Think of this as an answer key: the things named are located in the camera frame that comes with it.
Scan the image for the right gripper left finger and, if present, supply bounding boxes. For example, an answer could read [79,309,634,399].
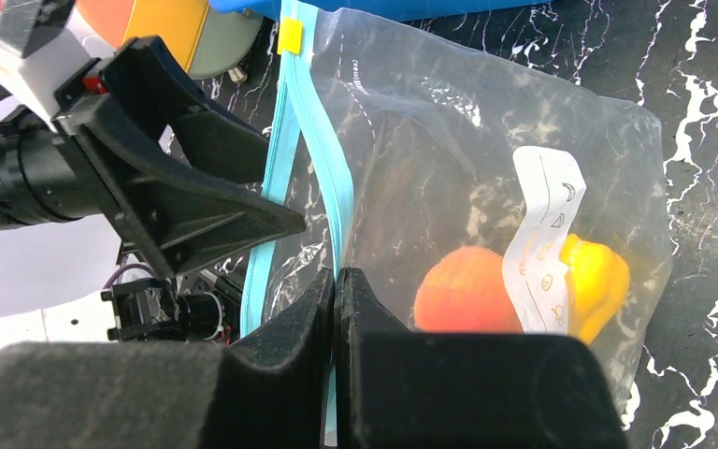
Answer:
[0,270,335,448]

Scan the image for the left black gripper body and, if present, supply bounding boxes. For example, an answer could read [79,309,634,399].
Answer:
[0,106,124,232]

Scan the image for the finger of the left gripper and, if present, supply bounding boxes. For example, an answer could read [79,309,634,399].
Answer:
[55,36,268,184]
[55,94,306,278]

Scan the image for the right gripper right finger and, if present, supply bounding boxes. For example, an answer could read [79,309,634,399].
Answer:
[334,268,627,448]

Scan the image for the orange peach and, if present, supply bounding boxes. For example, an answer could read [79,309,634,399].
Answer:
[413,246,523,334]

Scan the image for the clear zip top bag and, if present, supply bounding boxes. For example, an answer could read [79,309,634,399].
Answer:
[242,1,673,422]

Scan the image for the yellow bell pepper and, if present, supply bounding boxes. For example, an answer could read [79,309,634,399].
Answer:
[559,234,631,344]

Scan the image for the white cylinder container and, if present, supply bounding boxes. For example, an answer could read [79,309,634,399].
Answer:
[76,0,264,84]

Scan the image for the blue plastic bin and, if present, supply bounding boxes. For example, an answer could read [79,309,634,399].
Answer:
[208,0,544,22]

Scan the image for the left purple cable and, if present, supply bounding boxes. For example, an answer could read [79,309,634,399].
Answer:
[101,262,156,291]

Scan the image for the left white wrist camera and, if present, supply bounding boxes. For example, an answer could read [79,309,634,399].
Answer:
[0,0,114,124]

